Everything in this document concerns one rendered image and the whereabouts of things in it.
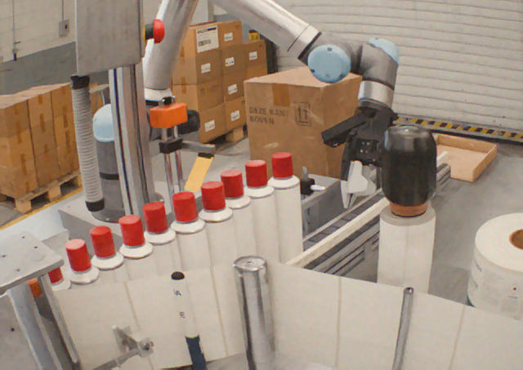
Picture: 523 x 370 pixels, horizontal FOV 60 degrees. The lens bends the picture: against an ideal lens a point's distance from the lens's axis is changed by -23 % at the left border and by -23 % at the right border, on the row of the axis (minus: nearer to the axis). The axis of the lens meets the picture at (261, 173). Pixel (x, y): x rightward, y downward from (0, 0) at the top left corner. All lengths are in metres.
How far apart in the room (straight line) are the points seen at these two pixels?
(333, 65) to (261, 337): 0.53
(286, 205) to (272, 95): 0.53
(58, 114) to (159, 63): 3.23
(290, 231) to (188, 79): 3.75
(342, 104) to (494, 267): 0.84
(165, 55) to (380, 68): 0.47
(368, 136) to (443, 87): 4.10
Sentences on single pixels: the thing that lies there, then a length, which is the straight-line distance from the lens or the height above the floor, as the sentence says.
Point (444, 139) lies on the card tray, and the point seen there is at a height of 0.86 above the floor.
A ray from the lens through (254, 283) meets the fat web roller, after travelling 0.63.
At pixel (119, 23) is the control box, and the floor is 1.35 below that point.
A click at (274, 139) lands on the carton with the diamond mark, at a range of 1.45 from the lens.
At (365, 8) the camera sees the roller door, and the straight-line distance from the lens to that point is 5.35.
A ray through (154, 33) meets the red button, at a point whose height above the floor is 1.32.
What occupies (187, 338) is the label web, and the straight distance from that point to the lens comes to 0.66.
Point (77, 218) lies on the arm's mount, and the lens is 1.26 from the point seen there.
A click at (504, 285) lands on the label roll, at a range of 0.70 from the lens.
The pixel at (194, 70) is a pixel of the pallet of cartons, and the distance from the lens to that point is 4.60.
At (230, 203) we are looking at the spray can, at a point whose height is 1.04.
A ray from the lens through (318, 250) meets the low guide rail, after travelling 1.00.
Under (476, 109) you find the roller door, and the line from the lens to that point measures 5.13.
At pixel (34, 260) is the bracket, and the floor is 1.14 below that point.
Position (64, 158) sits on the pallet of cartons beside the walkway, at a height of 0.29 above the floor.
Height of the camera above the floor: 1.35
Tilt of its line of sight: 18 degrees down
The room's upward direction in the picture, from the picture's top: 5 degrees counter-clockwise
